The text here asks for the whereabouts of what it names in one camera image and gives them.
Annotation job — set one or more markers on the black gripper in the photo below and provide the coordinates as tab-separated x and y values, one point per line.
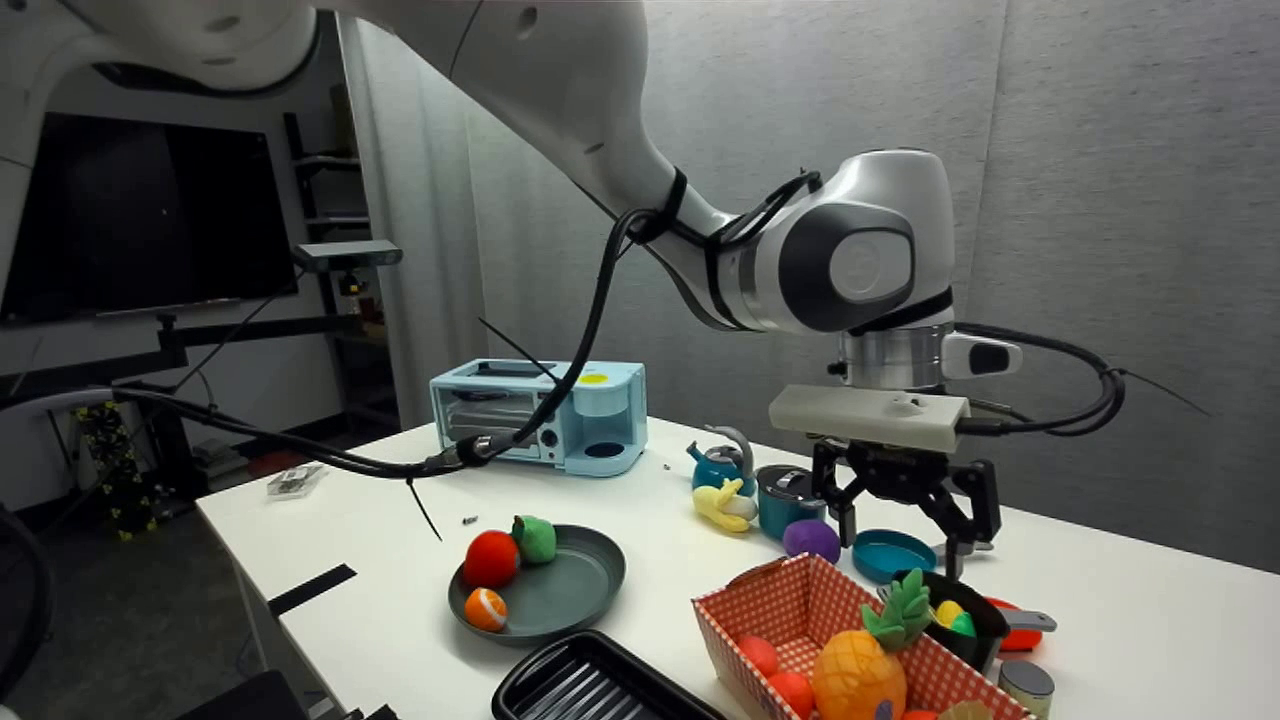
906	464

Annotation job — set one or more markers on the orange pineapple plush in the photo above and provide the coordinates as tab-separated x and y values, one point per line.
862	673

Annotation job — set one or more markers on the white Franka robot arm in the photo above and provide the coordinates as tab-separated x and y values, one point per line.
532	82

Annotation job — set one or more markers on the red checkered basket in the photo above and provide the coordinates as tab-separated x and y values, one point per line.
785	604

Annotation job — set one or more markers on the dark grey round plate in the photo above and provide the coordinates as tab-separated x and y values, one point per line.
567	584

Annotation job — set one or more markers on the teal toy frying pan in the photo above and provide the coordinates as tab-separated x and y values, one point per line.
890	556

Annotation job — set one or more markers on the yellow corn plush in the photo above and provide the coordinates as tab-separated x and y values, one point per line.
955	616

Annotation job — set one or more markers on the teal toy pot with lid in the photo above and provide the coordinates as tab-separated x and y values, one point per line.
785	504

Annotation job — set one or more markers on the black toy pot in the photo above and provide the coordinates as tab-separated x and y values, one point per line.
988	624

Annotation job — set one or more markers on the yellow banana plush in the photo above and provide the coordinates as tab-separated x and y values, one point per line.
720	508

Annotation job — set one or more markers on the teal toy kettle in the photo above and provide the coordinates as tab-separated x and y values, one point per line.
720	464

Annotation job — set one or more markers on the small orange fruit plush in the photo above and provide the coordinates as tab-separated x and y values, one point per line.
793	689
756	654

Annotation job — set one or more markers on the small toy can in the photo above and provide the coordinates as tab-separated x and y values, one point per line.
1030	685

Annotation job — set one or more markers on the black rectangular tray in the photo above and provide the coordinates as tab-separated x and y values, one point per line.
586	682

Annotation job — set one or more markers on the green pear plush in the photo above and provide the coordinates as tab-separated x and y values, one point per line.
539	538

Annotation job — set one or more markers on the light blue toy toaster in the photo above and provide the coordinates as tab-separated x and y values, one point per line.
532	415

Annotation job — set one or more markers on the red apple plush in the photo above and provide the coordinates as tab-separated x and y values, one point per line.
490	563

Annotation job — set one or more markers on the orange slice plush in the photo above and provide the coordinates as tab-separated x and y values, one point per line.
485	609

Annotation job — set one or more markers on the black flat strip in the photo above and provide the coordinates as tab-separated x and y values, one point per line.
310	591

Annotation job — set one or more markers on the small flowering plant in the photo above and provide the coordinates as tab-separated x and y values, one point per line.
115	464

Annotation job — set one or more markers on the black monitor screen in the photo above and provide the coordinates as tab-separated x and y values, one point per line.
147	212

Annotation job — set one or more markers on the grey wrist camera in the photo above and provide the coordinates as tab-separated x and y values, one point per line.
867	419

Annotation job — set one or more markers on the grey stereo camera bar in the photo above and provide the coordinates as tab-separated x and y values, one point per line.
344	254

